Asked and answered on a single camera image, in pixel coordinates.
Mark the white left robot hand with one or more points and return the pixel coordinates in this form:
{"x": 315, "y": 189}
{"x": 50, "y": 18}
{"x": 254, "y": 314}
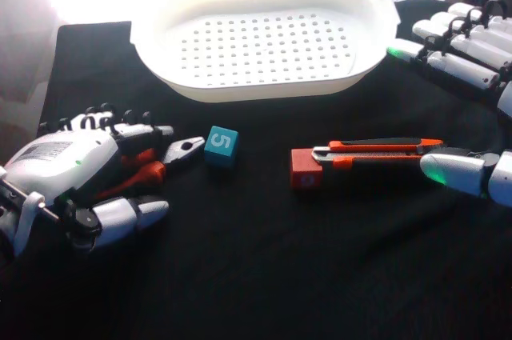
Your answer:
{"x": 60, "y": 160}

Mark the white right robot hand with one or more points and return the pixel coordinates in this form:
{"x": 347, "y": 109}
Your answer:
{"x": 456, "y": 170}

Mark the orange black utility knife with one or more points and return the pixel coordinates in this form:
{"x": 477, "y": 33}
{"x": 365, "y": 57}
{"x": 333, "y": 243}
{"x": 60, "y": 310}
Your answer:
{"x": 380, "y": 144}

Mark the white perforated plastic basket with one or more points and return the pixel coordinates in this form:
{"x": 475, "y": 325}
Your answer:
{"x": 264, "y": 48}

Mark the red block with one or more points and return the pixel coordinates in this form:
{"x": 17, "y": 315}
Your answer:
{"x": 306, "y": 174}

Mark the teal number block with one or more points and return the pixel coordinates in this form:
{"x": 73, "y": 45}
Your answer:
{"x": 220, "y": 146}

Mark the black table cloth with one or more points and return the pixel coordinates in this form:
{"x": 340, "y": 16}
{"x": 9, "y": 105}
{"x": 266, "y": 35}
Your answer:
{"x": 256, "y": 260}

